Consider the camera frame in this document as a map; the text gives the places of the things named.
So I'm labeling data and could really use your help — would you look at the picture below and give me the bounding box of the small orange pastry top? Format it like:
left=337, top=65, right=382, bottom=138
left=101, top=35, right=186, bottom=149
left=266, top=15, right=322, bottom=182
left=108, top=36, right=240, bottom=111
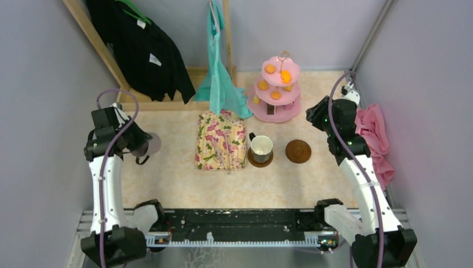
left=264, top=64, right=276, bottom=74

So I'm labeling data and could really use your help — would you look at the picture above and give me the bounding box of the small brown cookie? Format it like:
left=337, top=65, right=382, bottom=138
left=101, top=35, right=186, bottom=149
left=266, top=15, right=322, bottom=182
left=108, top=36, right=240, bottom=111
left=257, top=80, right=269, bottom=90

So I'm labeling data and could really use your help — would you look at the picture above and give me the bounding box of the black hanging garment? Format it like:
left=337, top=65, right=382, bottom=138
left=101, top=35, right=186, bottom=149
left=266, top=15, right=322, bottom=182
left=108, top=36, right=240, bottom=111
left=85, top=0, right=196, bottom=103

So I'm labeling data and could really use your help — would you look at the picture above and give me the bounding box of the brown saucer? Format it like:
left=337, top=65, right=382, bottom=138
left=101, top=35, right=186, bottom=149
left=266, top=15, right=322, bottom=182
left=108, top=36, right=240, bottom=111
left=285, top=140, right=312, bottom=164
left=247, top=148, right=274, bottom=168

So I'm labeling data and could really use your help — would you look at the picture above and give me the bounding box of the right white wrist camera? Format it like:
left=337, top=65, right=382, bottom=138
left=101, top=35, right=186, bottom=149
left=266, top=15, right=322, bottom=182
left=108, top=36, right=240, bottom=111
left=341, top=83, right=360, bottom=107

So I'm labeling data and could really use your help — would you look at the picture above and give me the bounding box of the floral serving tray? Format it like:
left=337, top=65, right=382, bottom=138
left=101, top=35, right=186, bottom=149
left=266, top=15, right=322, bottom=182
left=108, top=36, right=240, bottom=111
left=195, top=110, right=247, bottom=171

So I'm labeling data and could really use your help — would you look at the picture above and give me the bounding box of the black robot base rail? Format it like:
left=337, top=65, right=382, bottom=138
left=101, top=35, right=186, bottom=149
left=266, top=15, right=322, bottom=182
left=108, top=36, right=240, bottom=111
left=145, top=209, right=347, bottom=253

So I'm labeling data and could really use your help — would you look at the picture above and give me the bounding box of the teal hanging garment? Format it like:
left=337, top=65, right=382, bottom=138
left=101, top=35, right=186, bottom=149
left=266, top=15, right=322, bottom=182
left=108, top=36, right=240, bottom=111
left=194, top=1, right=253, bottom=119

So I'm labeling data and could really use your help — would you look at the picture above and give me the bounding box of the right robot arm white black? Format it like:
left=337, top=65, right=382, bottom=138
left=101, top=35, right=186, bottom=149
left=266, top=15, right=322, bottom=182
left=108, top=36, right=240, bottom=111
left=306, top=96, right=417, bottom=267

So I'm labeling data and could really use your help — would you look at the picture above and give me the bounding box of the cream mug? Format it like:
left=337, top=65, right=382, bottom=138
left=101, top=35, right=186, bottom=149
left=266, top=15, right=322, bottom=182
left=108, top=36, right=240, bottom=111
left=249, top=132, right=273, bottom=162

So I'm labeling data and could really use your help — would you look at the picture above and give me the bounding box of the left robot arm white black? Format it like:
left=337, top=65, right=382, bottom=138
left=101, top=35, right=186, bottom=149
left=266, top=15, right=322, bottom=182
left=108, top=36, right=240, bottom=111
left=81, top=103, right=167, bottom=267

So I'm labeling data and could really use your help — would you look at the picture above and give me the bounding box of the chocolate cake slice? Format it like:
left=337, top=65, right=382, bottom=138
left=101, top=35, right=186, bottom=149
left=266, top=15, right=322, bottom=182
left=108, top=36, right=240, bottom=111
left=266, top=104, right=276, bottom=116

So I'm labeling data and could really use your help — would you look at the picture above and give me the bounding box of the round orange cookie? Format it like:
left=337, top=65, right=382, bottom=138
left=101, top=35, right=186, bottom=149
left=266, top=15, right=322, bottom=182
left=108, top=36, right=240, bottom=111
left=270, top=90, right=282, bottom=100

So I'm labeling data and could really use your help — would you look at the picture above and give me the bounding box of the pink three-tier cake stand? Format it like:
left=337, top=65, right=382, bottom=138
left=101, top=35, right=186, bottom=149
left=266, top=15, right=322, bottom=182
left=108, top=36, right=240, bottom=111
left=247, top=51, right=301, bottom=123

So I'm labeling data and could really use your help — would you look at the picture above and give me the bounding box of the purple mug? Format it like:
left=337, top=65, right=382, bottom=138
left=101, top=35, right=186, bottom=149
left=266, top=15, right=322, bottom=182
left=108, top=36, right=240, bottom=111
left=130, top=132, right=162, bottom=165

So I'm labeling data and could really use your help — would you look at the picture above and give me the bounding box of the orange croissant pastry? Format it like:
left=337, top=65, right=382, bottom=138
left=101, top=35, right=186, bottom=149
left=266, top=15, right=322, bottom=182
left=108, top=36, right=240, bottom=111
left=280, top=70, right=292, bottom=84

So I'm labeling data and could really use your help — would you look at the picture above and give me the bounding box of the pink crumpled cloth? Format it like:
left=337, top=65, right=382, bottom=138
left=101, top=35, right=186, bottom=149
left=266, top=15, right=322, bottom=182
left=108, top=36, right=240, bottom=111
left=355, top=104, right=395, bottom=190

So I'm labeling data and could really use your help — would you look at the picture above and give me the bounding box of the wooden clothes rack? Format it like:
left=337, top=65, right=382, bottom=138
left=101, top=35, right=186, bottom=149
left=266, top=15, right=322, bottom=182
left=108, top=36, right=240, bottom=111
left=62, top=0, right=238, bottom=113

